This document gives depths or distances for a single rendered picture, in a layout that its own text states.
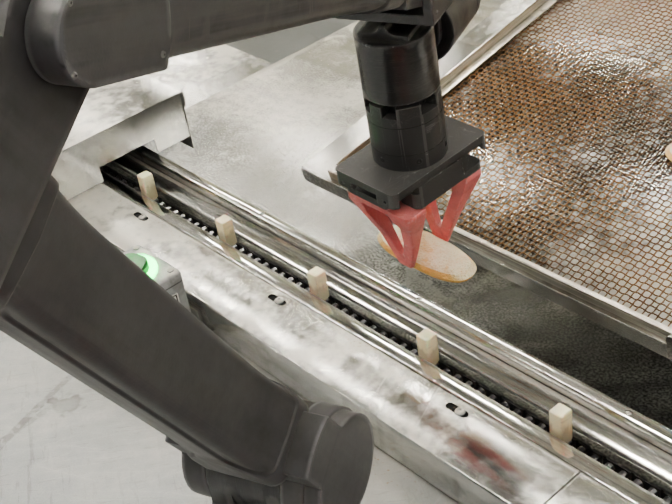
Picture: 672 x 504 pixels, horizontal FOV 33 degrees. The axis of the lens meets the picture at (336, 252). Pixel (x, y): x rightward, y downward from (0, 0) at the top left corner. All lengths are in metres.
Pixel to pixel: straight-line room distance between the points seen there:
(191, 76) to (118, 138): 0.32
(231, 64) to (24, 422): 0.68
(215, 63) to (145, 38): 1.11
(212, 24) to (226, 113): 0.87
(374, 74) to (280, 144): 0.55
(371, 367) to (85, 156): 0.45
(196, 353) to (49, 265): 0.14
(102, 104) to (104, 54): 0.85
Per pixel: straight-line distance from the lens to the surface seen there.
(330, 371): 0.94
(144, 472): 0.96
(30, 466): 1.01
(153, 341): 0.55
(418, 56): 0.80
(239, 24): 0.59
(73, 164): 1.24
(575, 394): 0.91
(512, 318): 1.04
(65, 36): 0.43
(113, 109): 1.28
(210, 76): 1.54
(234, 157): 1.34
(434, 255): 0.91
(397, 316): 1.01
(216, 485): 0.75
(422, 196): 0.85
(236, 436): 0.65
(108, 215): 1.21
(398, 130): 0.83
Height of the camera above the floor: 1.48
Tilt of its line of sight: 35 degrees down
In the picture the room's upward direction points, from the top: 9 degrees counter-clockwise
